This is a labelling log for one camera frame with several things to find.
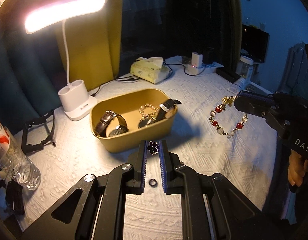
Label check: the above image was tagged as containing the white power strip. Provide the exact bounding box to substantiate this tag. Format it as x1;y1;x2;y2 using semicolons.
184;62;224;76

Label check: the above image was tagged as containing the black cable bundle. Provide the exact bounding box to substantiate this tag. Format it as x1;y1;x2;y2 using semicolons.
4;179;26;215

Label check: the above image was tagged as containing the white dial silver wristwatch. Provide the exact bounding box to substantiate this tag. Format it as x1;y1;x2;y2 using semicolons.
138;118;155;128

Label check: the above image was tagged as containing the black monitor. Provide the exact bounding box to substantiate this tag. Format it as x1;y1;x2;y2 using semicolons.
241;24;270;63

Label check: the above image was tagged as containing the black lamp cable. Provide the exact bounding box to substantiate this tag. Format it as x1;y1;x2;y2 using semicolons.
90;74;142;98

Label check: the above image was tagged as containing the clear plastic water bottle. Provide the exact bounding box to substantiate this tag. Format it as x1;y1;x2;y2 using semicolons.
0;122;41;191

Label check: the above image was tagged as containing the yellow tissue pack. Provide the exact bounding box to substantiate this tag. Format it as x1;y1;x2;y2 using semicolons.
130;57;170;84

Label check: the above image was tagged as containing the white jar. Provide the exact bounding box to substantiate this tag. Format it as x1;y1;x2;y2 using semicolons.
236;56;254;80

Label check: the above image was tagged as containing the brown strap wristwatch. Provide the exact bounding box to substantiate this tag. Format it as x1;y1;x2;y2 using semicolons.
94;110;129;138

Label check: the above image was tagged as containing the white desk lamp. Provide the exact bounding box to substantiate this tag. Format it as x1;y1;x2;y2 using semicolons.
25;0;107;121

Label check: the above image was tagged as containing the white charger block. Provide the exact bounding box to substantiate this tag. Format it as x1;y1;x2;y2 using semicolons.
191;52;203;68

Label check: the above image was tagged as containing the person's right hand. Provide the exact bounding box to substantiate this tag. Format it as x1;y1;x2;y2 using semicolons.
288;150;308;187

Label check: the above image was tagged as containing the white tube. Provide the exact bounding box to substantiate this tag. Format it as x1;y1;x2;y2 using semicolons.
227;77;249;94

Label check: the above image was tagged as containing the gold chain bracelet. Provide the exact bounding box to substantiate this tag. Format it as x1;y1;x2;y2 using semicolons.
139;103;159;119

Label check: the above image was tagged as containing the red bead gold bracelet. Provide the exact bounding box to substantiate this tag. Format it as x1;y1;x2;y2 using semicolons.
209;96;249;139

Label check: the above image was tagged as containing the yellow curtain panel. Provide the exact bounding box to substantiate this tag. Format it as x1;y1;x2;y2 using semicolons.
65;0;123;90

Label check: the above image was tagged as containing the black flower ring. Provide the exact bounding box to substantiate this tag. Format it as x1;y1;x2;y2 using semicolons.
146;141;160;156

